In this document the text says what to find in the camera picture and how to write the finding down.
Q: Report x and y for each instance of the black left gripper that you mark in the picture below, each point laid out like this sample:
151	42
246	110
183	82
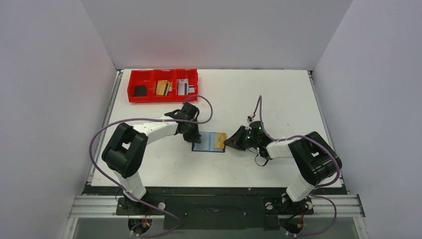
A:
194	138

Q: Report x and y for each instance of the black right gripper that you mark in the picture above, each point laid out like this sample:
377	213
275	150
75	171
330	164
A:
242	140

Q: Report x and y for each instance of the navy blue card holder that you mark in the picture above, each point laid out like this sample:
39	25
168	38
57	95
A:
207	143

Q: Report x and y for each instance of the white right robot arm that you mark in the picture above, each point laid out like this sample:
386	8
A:
318	164

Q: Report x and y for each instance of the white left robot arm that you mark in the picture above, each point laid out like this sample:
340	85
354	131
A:
125	150

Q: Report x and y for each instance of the silver cards in bin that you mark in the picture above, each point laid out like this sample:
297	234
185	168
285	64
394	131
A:
184	87

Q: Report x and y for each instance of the gold cards in bin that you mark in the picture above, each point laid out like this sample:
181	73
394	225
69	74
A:
163	87

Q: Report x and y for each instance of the black card in bin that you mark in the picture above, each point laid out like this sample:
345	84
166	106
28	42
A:
140	91

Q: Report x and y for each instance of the red three-compartment bin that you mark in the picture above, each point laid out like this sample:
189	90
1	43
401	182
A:
150	78

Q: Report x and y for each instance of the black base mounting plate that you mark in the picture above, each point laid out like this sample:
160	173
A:
215	209

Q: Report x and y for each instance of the aluminium frame rail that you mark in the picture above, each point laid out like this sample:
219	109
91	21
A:
347	206

